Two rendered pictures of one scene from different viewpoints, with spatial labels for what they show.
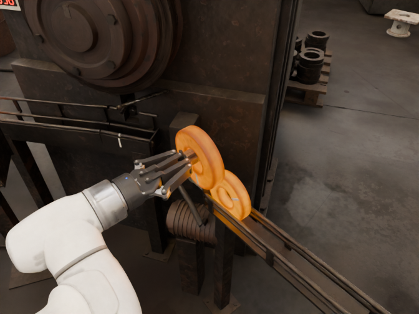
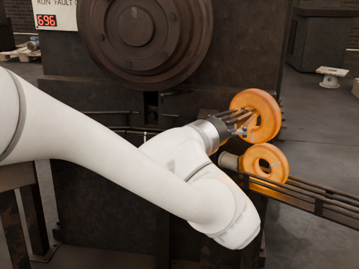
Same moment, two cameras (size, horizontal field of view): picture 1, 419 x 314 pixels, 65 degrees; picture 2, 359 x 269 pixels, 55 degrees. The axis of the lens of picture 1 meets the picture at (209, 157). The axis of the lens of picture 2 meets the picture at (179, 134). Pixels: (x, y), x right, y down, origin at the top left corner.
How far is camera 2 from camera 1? 0.49 m
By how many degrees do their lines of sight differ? 18
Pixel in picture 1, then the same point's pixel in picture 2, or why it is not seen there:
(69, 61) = (123, 56)
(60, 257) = (188, 164)
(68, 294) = (211, 181)
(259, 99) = (272, 92)
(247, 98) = not seen: hidden behind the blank
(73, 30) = (135, 27)
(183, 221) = not seen: hidden behind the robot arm
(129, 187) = (219, 124)
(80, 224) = (195, 142)
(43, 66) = (70, 78)
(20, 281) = not seen: outside the picture
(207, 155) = (270, 104)
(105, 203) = (207, 131)
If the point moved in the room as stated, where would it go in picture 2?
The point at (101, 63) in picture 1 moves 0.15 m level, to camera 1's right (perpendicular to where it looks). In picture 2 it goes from (154, 56) to (200, 55)
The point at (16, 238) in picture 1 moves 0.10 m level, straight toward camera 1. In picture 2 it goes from (150, 149) to (191, 165)
